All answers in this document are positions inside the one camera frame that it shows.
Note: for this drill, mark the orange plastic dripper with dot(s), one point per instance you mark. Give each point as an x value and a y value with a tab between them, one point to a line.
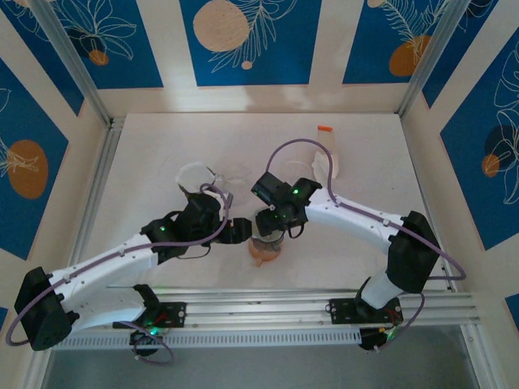
263	255

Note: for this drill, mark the coffee filter pack orange header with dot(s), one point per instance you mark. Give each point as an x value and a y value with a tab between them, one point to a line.
329	142

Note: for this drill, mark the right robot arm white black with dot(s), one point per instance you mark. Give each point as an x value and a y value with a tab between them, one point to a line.
357	219

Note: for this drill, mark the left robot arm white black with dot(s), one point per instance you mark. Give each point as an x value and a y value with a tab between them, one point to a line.
101	267

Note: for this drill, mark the black base electronics box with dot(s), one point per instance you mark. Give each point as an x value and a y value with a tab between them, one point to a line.
367	342
142	339

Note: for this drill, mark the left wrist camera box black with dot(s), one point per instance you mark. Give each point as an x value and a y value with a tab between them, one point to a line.
238	232

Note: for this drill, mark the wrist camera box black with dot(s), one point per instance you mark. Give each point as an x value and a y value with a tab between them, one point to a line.
269	189
238	232

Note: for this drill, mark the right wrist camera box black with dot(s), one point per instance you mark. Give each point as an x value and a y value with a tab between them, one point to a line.
269	189

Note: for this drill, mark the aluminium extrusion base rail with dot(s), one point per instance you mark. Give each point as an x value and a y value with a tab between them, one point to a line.
263	312

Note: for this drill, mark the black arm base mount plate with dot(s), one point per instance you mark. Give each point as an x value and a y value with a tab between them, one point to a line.
342	312
174	314

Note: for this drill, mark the aluminium frame post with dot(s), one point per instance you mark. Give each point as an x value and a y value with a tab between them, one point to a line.
73	61
429	61

